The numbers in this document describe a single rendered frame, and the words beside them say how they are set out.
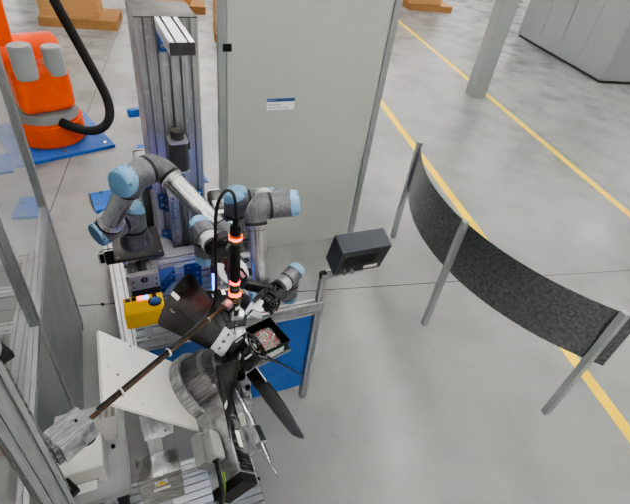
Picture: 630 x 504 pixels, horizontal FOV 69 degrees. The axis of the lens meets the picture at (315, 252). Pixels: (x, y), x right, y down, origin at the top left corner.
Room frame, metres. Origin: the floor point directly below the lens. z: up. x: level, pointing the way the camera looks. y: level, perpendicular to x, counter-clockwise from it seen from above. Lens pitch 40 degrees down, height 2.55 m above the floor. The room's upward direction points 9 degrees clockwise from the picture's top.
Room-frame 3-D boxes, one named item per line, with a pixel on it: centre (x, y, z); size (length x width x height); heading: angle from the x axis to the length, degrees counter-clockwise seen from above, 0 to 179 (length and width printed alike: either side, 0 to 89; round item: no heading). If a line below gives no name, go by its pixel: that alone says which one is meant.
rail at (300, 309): (1.46, 0.32, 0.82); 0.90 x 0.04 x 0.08; 117
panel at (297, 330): (1.46, 0.32, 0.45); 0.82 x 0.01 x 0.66; 117
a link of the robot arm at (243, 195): (1.93, 0.44, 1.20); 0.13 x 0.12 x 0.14; 115
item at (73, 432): (0.54, 0.54, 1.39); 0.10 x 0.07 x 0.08; 152
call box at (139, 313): (1.28, 0.68, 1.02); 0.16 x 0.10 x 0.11; 117
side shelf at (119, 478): (0.74, 0.68, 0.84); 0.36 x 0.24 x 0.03; 27
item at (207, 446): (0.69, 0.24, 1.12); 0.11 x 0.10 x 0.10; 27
